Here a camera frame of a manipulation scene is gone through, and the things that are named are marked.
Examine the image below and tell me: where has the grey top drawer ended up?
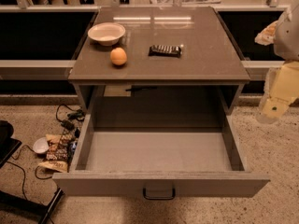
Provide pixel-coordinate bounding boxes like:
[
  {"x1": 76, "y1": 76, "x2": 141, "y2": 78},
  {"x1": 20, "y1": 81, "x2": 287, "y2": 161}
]
[{"x1": 51, "y1": 85, "x2": 271, "y2": 202}]

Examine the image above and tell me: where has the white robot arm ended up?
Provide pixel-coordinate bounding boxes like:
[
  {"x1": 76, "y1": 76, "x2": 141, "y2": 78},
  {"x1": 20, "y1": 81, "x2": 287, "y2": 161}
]
[{"x1": 254, "y1": 2, "x2": 299, "y2": 124}]

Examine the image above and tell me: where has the grey drawer cabinet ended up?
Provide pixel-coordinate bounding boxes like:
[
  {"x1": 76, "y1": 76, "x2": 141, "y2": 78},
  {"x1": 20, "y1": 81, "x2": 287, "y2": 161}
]
[{"x1": 68, "y1": 7, "x2": 249, "y2": 88}]

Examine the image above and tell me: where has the dark striped snack bar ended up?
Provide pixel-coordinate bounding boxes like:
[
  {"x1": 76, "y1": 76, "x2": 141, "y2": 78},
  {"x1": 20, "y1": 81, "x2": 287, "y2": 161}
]
[{"x1": 149, "y1": 45, "x2": 181, "y2": 58}]

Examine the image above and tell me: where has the orange fruit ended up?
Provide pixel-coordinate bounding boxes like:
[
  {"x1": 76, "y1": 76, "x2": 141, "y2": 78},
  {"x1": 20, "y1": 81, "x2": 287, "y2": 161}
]
[{"x1": 110, "y1": 48, "x2": 127, "y2": 65}]

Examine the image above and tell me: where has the white bowl on cabinet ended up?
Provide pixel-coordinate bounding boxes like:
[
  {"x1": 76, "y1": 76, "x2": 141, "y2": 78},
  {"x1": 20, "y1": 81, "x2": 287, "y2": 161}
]
[{"x1": 88, "y1": 22, "x2": 125, "y2": 46}]

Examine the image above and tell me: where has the white bowl on floor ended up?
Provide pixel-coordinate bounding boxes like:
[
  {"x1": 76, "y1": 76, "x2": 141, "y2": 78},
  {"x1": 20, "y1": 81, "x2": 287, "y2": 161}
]
[{"x1": 33, "y1": 137, "x2": 49, "y2": 154}]

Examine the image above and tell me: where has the black stand base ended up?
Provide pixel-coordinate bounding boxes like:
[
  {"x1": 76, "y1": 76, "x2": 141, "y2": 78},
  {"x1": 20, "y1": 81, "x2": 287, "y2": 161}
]
[{"x1": 0, "y1": 189, "x2": 64, "y2": 224}]

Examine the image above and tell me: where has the black power adapter cable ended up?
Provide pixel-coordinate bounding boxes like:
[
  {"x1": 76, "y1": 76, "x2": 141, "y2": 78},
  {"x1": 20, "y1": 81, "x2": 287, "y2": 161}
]
[{"x1": 55, "y1": 104, "x2": 86, "y2": 133}]

